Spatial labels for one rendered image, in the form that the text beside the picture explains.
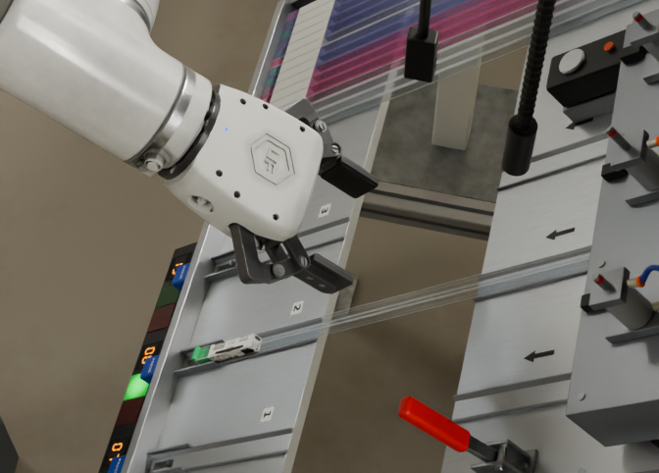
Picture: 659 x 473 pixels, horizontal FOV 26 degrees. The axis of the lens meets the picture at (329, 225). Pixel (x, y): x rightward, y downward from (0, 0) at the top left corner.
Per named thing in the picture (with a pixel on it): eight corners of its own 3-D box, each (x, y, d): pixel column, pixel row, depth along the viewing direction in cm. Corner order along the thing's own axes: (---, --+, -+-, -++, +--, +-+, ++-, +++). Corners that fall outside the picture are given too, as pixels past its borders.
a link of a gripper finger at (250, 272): (218, 261, 103) (279, 292, 106) (240, 173, 107) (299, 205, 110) (209, 266, 104) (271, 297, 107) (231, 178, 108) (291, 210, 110)
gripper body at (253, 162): (181, 163, 100) (307, 238, 105) (221, 53, 106) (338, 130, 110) (130, 198, 106) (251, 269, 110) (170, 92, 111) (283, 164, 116)
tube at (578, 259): (202, 366, 137) (193, 360, 136) (206, 353, 138) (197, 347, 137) (656, 251, 103) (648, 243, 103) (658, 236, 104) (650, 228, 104)
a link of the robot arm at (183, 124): (162, 140, 99) (197, 162, 101) (197, 45, 104) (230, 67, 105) (106, 182, 106) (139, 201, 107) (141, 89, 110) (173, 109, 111)
